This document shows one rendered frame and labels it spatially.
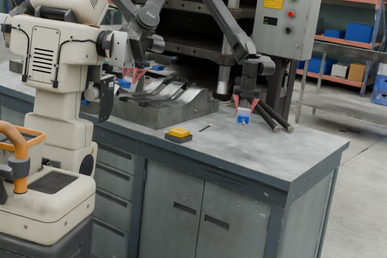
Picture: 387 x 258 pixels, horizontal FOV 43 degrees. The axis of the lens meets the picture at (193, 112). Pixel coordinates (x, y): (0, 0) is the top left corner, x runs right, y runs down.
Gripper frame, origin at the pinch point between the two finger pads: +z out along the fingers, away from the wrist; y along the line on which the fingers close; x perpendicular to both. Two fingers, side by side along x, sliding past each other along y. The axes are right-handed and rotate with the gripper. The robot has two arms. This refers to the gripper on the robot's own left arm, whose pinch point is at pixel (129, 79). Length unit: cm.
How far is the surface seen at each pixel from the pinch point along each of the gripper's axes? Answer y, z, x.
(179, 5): 40, -36, -73
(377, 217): -91, 55, -188
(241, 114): -52, -6, -5
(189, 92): -14.4, -0.9, -26.3
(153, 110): -17.0, 7.0, 0.5
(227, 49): -2, -22, -70
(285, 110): -11, 8, -162
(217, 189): -55, 24, -3
